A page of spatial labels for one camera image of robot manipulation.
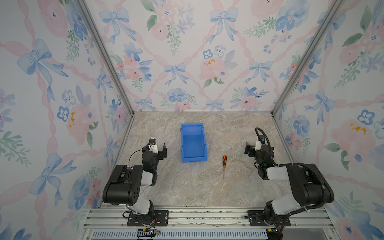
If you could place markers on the blue plastic storage bin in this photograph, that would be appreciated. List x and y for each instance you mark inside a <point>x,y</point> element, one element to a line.
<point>193,143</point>

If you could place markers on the orange black handled screwdriver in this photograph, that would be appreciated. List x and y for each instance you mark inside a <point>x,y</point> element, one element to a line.
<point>224,164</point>

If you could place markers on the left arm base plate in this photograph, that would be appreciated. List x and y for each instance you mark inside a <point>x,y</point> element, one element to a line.
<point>157,218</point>

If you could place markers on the corner aluminium post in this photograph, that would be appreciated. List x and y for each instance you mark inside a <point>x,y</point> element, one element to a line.
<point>90,23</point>
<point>310,51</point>

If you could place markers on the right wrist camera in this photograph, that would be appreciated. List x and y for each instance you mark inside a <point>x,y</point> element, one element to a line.
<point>260,142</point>

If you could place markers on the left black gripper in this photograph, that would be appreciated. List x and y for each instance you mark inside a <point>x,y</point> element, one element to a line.
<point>160,155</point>

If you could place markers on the left corner aluminium post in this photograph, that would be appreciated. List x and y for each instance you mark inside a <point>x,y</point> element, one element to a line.
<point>90,23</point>

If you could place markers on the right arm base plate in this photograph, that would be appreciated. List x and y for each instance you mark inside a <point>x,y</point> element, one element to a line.
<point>258,218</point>

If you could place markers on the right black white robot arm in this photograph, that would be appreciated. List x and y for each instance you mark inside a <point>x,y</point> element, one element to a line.
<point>309,189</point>

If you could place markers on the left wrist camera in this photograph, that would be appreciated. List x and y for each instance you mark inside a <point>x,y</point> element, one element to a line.
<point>153,145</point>

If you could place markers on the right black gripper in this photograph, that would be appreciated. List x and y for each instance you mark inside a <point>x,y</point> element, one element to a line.
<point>252,149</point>

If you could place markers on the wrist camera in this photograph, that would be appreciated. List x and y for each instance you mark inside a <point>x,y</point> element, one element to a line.
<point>260,142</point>
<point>153,145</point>

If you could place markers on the right corner aluminium post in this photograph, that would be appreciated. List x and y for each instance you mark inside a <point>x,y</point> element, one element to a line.
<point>310,51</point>

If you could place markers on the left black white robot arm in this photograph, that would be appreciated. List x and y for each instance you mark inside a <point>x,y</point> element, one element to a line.
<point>124,184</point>

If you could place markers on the aluminium mounting rail frame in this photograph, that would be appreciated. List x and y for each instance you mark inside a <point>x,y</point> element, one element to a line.
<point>202,223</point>

